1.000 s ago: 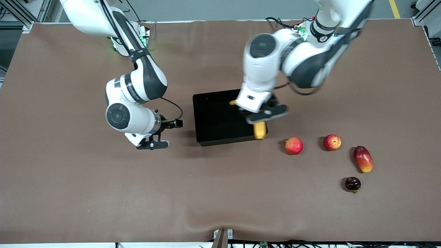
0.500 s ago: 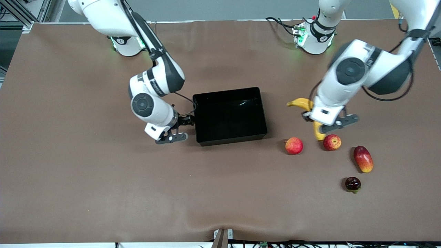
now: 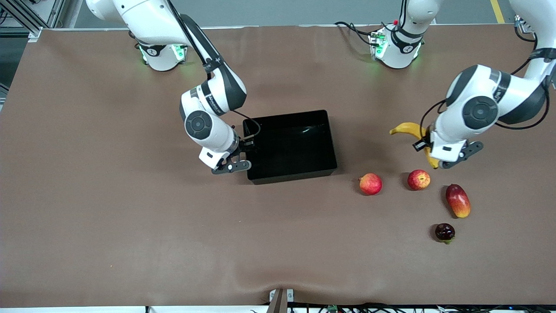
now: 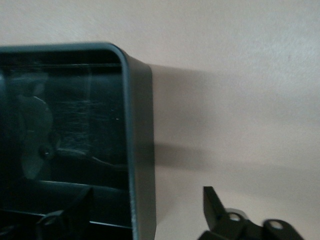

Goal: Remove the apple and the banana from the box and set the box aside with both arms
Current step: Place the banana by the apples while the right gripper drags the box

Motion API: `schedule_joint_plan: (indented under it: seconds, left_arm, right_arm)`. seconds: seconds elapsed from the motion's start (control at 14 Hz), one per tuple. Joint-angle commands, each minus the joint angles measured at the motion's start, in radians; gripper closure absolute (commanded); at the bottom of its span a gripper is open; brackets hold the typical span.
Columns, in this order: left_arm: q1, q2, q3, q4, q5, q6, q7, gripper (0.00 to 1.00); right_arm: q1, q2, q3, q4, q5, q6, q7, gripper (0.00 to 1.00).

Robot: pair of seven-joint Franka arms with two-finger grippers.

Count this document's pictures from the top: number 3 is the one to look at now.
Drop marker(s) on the yellow banana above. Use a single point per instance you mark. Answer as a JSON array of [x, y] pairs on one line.
[[406, 128]]

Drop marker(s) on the red apple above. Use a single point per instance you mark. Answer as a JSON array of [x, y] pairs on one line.
[[370, 184], [418, 180]]

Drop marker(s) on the black rectangular plastic box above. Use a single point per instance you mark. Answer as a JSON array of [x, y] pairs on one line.
[[295, 148]]

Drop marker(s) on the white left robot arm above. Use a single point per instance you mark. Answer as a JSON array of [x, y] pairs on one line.
[[478, 113]]

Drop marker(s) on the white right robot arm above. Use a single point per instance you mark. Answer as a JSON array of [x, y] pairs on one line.
[[204, 126]]

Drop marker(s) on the red yellow mango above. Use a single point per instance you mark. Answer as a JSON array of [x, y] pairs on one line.
[[458, 201]]

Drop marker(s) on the dark purple mangosteen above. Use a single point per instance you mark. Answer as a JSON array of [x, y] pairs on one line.
[[445, 232]]

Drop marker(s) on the brown table cover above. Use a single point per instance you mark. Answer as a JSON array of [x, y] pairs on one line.
[[130, 239]]

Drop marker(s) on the aluminium frame profile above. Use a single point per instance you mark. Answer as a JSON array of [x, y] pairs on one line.
[[524, 24], [26, 15]]

